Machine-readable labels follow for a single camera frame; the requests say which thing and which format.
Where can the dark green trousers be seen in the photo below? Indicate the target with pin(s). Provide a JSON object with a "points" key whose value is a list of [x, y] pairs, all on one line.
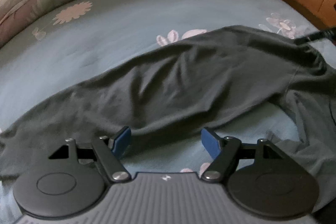
{"points": [[173, 92]]}

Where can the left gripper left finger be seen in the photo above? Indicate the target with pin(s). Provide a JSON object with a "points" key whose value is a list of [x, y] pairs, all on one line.
{"points": [[73, 178]]}

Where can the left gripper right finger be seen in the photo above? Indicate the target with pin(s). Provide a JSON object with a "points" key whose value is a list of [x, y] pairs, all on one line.
{"points": [[260, 178]]}

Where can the green floral bed sheet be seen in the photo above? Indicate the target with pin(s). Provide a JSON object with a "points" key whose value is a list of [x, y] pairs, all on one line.
{"points": [[44, 59]]}

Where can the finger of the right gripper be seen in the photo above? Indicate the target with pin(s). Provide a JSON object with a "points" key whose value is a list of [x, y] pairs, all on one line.
{"points": [[329, 34]]}

